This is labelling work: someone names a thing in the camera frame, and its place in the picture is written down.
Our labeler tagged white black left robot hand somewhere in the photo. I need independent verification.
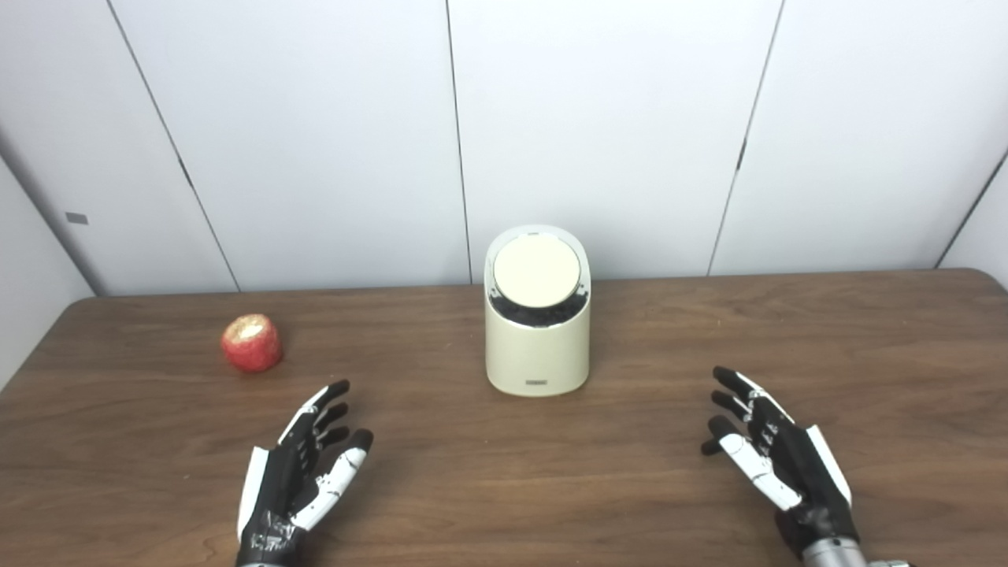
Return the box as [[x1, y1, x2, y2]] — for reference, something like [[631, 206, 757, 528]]
[[236, 380, 374, 567]]

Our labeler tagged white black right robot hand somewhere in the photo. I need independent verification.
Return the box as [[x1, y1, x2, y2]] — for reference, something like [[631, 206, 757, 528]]
[[701, 366, 859, 556]]

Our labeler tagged red apple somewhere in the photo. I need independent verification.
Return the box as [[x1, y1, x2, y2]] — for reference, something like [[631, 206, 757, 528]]
[[220, 314, 284, 373]]

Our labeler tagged cream-colored round bin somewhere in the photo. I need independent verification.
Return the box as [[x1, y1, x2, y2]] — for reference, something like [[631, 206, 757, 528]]
[[484, 224, 592, 398]]

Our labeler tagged cream round bin lid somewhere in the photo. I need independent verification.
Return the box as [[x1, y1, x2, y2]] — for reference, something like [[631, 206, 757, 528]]
[[493, 235, 582, 309]]

